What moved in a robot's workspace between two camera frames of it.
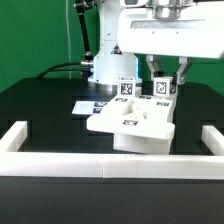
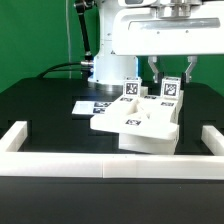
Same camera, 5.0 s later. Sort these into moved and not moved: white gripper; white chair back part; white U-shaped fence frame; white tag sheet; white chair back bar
Moved: white chair back bar
Not moved: white U-shaped fence frame; white gripper; white chair back part; white tag sheet
